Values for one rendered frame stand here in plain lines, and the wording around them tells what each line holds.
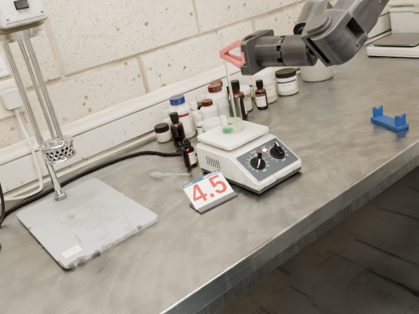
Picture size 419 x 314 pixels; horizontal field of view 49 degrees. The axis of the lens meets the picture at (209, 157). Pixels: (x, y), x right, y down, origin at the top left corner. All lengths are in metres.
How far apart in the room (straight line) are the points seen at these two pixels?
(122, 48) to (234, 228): 0.68
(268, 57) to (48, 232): 0.55
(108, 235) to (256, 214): 0.28
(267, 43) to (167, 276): 0.45
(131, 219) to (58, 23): 0.56
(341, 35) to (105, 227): 0.55
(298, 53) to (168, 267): 0.43
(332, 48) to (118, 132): 0.69
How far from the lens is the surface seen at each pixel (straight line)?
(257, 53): 0.88
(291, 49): 0.85
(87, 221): 0.96
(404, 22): 2.02
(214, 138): 0.99
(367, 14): 0.83
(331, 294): 1.68
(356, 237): 1.93
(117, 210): 0.97
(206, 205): 0.91
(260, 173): 0.92
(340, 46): 0.80
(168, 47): 1.40
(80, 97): 1.28
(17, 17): 0.83
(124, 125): 1.29
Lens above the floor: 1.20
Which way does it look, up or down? 24 degrees down
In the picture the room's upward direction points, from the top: 11 degrees counter-clockwise
